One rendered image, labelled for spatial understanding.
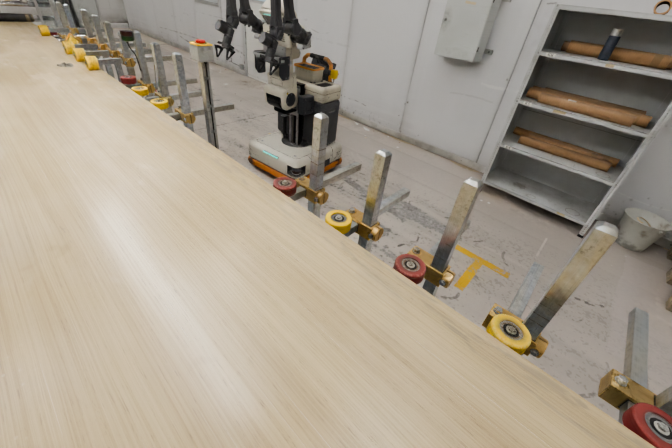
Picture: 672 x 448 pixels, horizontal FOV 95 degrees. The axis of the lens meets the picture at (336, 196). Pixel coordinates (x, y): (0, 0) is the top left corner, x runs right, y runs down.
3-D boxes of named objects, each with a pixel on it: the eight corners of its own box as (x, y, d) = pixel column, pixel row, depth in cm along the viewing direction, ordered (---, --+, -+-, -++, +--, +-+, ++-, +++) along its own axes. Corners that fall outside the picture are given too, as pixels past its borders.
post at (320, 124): (312, 226, 126) (321, 111, 99) (318, 230, 124) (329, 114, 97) (306, 230, 123) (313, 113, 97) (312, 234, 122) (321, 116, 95)
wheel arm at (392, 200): (401, 194, 125) (403, 185, 123) (408, 198, 123) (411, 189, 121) (327, 242, 97) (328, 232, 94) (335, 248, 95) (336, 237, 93)
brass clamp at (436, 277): (412, 256, 96) (416, 244, 93) (453, 281, 89) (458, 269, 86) (402, 265, 92) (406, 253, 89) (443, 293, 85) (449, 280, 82)
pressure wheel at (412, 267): (413, 309, 80) (424, 279, 74) (383, 298, 83) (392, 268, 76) (417, 287, 87) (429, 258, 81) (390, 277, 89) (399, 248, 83)
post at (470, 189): (419, 302, 99) (470, 173, 73) (428, 309, 98) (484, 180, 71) (413, 309, 97) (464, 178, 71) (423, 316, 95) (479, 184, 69)
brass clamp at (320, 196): (304, 186, 122) (305, 175, 119) (329, 201, 115) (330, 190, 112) (292, 191, 118) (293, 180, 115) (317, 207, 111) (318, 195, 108)
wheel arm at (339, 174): (354, 168, 138) (356, 160, 135) (360, 171, 136) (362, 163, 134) (277, 204, 109) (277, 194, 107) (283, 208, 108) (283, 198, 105)
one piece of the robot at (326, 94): (294, 135, 321) (297, 48, 275) (336, 153, 296) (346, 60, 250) (270, 144, 297) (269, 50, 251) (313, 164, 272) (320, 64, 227)
